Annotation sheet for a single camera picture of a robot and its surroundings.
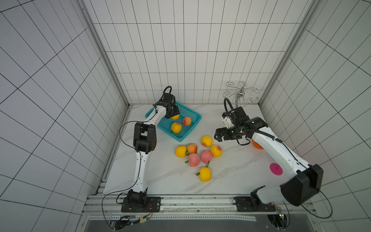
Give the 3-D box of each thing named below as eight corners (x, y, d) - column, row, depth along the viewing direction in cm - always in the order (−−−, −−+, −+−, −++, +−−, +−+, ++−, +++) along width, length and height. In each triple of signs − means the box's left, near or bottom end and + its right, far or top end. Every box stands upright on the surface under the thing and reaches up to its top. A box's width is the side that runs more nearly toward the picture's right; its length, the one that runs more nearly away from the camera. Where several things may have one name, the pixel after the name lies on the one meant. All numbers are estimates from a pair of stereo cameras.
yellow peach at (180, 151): (175, 157, 90) (174, 155, 87) (175, 148, 94) (175, 145, 91) (186, 157, 90) (186, 155, 87) (186, 148, 94) (186, 145, 91)
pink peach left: (188, 166, 86) (188, 164, 82) (188, 155, 91) (188, 152, 87) (199, 166, 86) (199, 164, 82) (198, 155, 91) (198, 152, 87)
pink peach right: (201, 163, 87) (202, 160, 84) (200, 153, 91) (201, 150, 88) (212, 163, 87) (213, 160, 84) (211, 153, 91) (211, 150, 88)
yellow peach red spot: (211, 158, 91) (212, 154, 86) (210, 149, 95) (211, 145, 90) (221, 158, 91) (223, 154, 86) (219, 149, 95) (221, 145, 90)
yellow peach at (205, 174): (199, 181, 81) (200, 179, 77) (198, 170, 85) (199, 167, 81) (211, 181, 81) (212, 179, 77) (209, 170, 85) (211, 167, 81)
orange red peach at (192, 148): (187, 155, 92) (187, 151, 88) (187, 147, 95) (187, 143, 92) (197, 155, 92) (197, 151, 88) (196, 147, 95) (197, 143, 92)
